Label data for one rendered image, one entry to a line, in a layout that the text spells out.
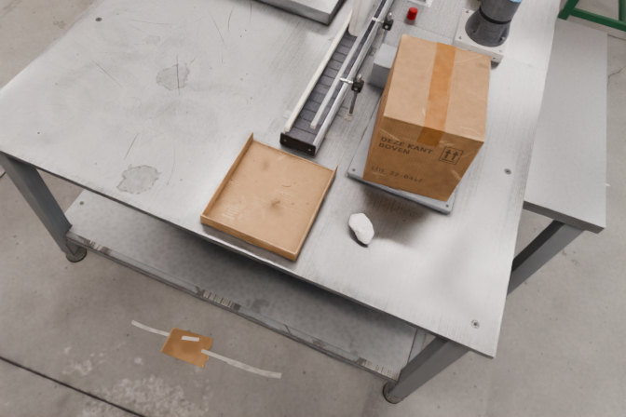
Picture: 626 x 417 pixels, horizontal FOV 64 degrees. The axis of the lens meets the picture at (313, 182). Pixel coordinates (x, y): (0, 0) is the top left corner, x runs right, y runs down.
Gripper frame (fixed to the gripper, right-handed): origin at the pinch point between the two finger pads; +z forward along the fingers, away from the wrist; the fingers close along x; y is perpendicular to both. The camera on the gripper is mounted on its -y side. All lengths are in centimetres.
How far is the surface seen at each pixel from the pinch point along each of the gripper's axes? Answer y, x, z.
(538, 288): 78, 66, 87
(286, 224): 133, -36, 3
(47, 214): 138, -120, 48
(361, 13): 61, -39, -10
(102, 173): 137, -87, 4
